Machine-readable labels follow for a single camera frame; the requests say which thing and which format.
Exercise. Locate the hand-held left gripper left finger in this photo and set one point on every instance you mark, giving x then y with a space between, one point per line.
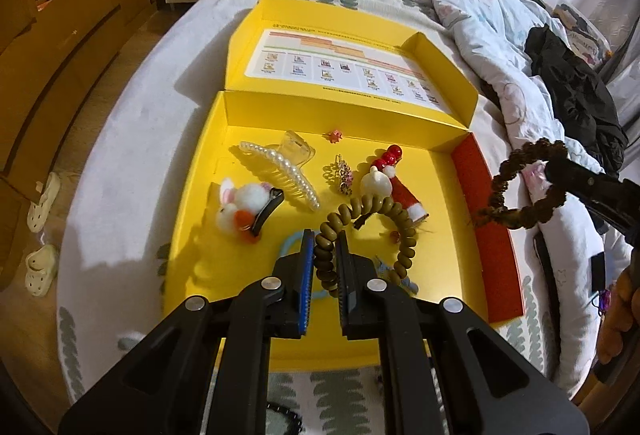
304 287

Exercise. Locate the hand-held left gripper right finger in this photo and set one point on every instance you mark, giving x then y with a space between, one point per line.
344 287

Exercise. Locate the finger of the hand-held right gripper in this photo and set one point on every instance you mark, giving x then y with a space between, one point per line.
600 192

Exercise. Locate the pearl hair claw clip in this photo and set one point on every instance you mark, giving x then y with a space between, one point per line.
295 180

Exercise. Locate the yellow cardboard box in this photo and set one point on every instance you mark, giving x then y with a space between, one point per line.
445 240

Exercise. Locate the person's right hand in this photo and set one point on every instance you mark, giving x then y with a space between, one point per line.
622 315

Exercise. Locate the black jacket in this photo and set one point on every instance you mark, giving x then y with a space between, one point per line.
575 90

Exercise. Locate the white bunny pompom hair clip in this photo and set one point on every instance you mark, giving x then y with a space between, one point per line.
247 197

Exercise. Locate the santa hat hair clip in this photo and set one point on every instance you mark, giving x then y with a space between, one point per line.
400 195

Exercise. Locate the gold rhinestone hair clip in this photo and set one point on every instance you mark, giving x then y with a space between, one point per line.
345 176

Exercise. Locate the small red star clip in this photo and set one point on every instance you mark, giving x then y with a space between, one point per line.
333 135

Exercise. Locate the printed pillow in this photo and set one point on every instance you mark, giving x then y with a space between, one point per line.
585 35

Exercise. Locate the white leaf pattern bedsheet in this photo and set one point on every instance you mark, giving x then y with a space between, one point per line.
130 175

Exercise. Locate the cream clog shoe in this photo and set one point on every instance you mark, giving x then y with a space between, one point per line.
42 205
42 270

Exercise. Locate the wooden wardrobe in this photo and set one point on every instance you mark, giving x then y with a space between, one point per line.
55 50

